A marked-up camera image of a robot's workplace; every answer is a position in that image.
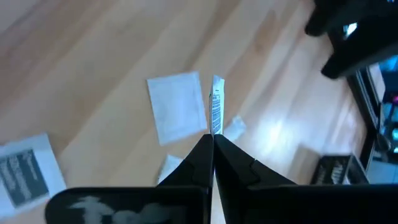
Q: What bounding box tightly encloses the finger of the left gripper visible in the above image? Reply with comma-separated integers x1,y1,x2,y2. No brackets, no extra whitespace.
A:
321,42,398,79
304,0,335,37

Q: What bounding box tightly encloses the white narrow bandage packet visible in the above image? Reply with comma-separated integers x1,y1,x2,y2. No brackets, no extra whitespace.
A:
223,115,248,141

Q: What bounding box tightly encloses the white text-printed packet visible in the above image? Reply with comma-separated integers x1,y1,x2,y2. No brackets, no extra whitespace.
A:
208,73,226,137

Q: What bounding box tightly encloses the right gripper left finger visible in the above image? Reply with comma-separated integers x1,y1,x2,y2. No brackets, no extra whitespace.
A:
45,134,215,224

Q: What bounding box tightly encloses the black plastic basket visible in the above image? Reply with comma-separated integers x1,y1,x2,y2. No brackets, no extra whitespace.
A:
310,154,370,185

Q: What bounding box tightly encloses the white gauze pad packet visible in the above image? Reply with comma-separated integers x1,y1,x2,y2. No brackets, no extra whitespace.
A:
146,70,208,147

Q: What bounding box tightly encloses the BZK towelette packet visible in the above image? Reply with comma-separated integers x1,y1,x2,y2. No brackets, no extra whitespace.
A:
0,133,68,219

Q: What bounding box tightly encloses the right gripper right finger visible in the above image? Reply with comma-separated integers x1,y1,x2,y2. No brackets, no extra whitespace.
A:
214,134,398,224

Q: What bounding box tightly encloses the small white paper scrap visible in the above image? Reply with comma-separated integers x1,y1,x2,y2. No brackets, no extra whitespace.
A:
157,154,185,185

